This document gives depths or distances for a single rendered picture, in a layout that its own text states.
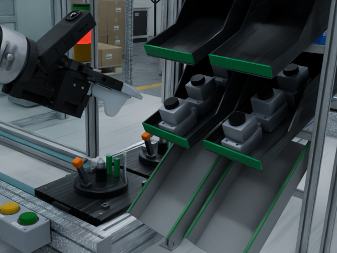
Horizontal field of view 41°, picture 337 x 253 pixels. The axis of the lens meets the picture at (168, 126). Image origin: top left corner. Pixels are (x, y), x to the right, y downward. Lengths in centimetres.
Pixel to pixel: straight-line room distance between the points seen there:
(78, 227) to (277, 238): 52
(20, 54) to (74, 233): 50
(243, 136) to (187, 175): 24
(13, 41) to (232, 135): 39
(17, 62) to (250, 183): 52
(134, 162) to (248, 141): 60
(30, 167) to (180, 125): 71
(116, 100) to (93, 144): 67
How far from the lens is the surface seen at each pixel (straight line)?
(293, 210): 140
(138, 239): 111
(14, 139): 164
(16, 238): 109
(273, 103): 84
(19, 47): 65
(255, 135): 82
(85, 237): 101
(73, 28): 71
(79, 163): 111
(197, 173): 98
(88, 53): 130
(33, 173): 144
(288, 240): 125
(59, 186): 121
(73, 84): 70
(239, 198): 93
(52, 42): 69
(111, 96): 73
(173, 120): 87
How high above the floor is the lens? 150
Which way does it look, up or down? 18 degrees down
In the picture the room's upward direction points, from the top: 2 degrees clockwise
